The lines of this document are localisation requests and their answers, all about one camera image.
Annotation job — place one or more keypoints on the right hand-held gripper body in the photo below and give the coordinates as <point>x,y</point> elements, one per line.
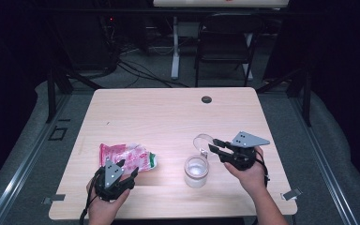
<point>242,156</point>

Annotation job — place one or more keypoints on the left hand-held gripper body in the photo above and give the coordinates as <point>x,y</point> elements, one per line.
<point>111,184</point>

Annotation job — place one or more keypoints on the pink and white plastic bag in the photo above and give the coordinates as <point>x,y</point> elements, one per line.
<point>131,154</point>

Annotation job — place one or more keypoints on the clear hinged jar lid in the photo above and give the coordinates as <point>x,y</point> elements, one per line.
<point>200,140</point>

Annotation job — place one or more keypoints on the clear glass jar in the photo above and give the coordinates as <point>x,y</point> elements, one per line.
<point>196,176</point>

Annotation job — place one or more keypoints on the person's right hand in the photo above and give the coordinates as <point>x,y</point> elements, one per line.
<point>251,179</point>

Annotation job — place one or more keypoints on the person's left hand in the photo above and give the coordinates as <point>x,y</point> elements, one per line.
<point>103,209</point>

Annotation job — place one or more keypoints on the round dark table grommet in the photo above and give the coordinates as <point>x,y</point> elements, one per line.
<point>206,99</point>

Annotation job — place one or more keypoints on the grey tape strip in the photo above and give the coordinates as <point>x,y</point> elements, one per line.
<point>54,198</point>
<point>291,194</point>

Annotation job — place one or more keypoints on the black metal stand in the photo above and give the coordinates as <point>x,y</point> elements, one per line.
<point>51,93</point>
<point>306,100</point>

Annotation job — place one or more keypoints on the white desk leg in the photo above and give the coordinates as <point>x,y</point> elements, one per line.
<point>175,56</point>
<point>249,62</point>

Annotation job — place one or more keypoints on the black folding chair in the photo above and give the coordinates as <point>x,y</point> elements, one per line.
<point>228,40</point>

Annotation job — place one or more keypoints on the dark device with red light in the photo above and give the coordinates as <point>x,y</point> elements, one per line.
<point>111,19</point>

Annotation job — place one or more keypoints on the metal floor rail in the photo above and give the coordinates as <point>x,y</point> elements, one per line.
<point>18,178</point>
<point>325,162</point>

